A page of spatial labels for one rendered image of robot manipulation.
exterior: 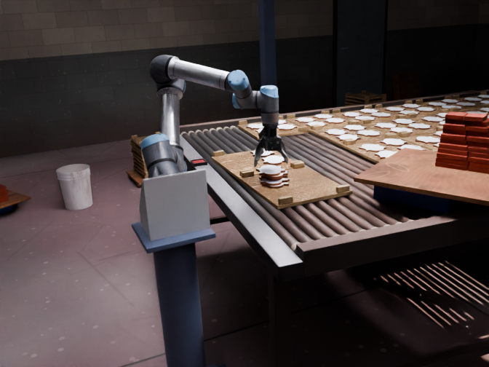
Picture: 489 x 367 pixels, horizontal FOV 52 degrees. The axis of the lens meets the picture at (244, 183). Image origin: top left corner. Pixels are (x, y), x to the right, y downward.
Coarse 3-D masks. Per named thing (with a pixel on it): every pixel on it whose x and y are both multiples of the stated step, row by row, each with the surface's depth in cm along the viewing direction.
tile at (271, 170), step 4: (256, 168) 225; (260, 168) 225; (264, 168) 224; (268, 168) 224; (272, 168) 224; (276, 168) 223; (280, 168) 223; (260, 172) 219; (264, 172) 219; (268, 172) 219; (272, 172) 219; (276, 172) 218; (280, 172) 219; (284, 172) 221
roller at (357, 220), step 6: (228, 132) 334; (234, 132) 330; (240, 138) 312; (246, 144) 300; (252, 144) 296; (252, 150) 290; (330, 204) 202; (336, 204) 200; (342, 210) 194; (348, 210) 192; (348, 216) 190; (354, 216) 187; (354, 222) 185; (360, 222) 182; (366, 222) 181; (366, 228) 178; (372, 228) 176
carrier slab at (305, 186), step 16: (256, 176) 233; (288, 176) 230; (304, 176) 229; (320, 176) 228; (256, 192) 215; (272, 192) 211; (288, 192) 210; (304, 192) 209; (320, 192) 208; (336, 192) 207
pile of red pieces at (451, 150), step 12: (456, 120) 195; (468, 120) 191; (480, 120) 188; (444, 132) 198; (456, 132) 195; (468, 132) 192; (480, 132) 189; (444, 144) 196; (456, 144) 195; (468, 144) 192; (480, 144) 189; (444, 156) 197; (456, 156) 194; (468, 156) 193; (480, 156) 189; (456, 168) 195; (468, 168) 194; (480, 168) 189
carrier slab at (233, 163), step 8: (240, 152) 274; (248, 152) 273; (216, 160) 262; (224, 160) 261; (232, 160) 260; (240, 160) 259; (248, 160) 259; (288, 160) 255; (224, 168) 251; (232, 168) 247; (240, 168) 246; (248, 168) 245; (288, 168) 242; (240, 176) 234
